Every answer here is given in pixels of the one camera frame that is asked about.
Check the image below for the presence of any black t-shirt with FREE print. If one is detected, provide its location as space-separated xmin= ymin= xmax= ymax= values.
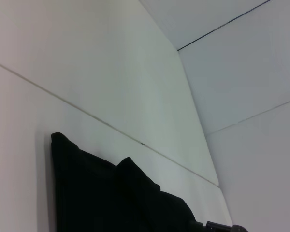
xmin=50 ymin=132 xmax=205 ymax=232

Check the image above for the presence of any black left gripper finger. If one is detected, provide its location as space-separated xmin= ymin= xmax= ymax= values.
xmin=188 ymin=220 xmax=248 ymax=232

